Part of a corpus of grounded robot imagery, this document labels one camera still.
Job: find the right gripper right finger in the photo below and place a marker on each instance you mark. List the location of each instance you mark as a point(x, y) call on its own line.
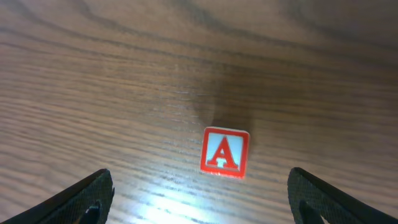
point(313, 200)

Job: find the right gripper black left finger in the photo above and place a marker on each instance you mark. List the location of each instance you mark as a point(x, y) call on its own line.
point(87, 201)

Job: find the red letter A block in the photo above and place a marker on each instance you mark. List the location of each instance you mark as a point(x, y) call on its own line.
point(225, 152)

